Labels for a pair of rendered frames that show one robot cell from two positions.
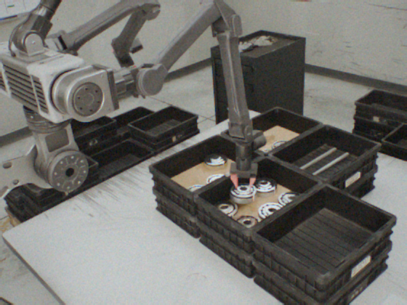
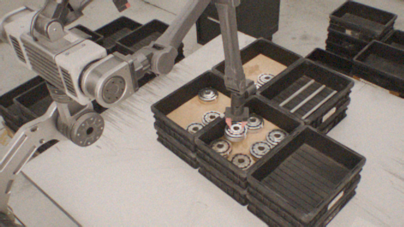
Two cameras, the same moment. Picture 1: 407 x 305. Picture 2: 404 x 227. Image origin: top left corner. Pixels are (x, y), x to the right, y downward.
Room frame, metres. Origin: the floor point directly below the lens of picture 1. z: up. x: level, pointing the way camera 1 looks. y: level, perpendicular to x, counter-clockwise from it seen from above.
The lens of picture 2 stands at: (0.03, 0.10, 2.27)
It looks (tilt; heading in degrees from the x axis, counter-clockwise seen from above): 42 degrees down; 356
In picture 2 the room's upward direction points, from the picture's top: 4 degrees counter-clockwise
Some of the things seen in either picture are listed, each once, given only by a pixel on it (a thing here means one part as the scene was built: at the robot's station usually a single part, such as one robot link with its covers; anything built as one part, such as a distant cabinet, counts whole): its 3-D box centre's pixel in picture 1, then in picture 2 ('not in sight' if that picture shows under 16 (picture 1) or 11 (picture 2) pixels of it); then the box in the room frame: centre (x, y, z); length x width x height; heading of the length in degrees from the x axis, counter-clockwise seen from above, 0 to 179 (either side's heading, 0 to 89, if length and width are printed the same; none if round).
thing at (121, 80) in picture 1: (115, 83); (133, 67); (1.19, 0.25, 1.45); 0.09 x 0.08 x 0.12; 42
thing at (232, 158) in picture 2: (247, 223); (240, 161); (1.27, -0.11, 0.86); 0.10 x 0.10 x 0.01
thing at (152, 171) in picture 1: (206, 163); (201, 102); (1.61, 0.02, 0.92); 0.40 x 0.30 x 0.02; 128
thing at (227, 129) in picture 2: (243, 190); (235, 129); (1.43, -0.12, 0.89); 0.10 x 0.10 x 0.01
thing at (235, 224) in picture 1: (258, 191); (249, 132); (1.38, -0.17, 0.92); 0.40 x 0.30 x 0.02; 128
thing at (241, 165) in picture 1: (243, 163); (237, 108); (1.44, -0.12, 1.01); 0.10 x 0.07 x 0.07; 81
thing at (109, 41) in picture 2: (134, 139); (119, 50); (3.06, 0.57, 0.31); 0.40 x 0.30 x 0.34; 132
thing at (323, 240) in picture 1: (323, 239); (305, 176); (1.14, -0.35, 0.87); 0.40 x 0.30 x 0.11; 128
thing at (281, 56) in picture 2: (272, 139); (257, 72); (1.86, -0.29, 0.87); 0.40 x 0.30 x 0.11; 128
